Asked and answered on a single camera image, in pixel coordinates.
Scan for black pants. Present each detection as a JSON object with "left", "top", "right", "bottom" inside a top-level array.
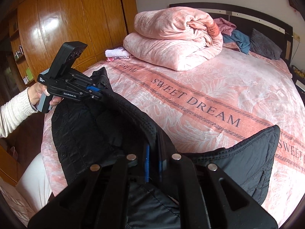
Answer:
[{"left": 52, "top": 69, "right": 280, "bottom": 228}]

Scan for white knit sleeve forearm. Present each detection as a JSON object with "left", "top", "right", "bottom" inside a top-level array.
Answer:
[{"left": 0, "top": 88, "right": 38, "bottom": 138}]

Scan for person's left hand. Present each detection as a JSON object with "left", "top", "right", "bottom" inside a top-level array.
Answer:
[{"left": 27, "top": 83, "right": 62, "bottom": 106}]

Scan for wooden shelf unit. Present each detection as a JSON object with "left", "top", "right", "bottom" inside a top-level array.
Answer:
[{"left": 9, "top": 17, "right": 35, "bottom": 87}]

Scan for folded white pink towel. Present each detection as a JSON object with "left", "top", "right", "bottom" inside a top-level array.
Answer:
[{"left": 105, "top": 47, "right": 132, "bottom": 61}]

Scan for white trouser leg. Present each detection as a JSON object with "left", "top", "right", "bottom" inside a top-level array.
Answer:
[{"left": 15, "top": 153, "right": 52, "bottom": 212}]

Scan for wooden wardrobe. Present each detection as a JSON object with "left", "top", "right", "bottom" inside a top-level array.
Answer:
[{"left": 17, "top": 0, "right": 137, "bottom": 77}]

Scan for folded pink comforter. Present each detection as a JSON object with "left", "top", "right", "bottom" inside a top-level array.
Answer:
[{"left": 123, "top": 7, "right": 223, "bottom": 71}]

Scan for pink sweet dream bedspread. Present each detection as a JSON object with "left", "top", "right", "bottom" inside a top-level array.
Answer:
[{"left": 41, "top": 41, "right": 305, "bottom": 227}]

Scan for pink garment on bed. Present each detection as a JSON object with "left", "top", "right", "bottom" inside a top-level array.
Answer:
[{"left": 214, "top": 18, "right": 236, "bottom": 36}]

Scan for dark bedside table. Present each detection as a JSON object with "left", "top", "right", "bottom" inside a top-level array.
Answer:
[{"left": 290, "top": 65, "right": 304, "bottom": 92}]

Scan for blue garment on bed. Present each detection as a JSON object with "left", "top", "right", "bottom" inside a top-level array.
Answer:
[{"left": 222, "top": 30, "right": 250, "bottom": 55}]

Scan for grey pillow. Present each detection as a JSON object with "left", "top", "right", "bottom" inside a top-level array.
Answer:
[{"left": 250, "top": 28, "right": 282, "bottom": 60}]

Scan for dark wooden headboard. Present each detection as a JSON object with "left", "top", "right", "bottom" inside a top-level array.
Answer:
[{"left": 169, "top": 2, "right": 293, "bottom": 66}]

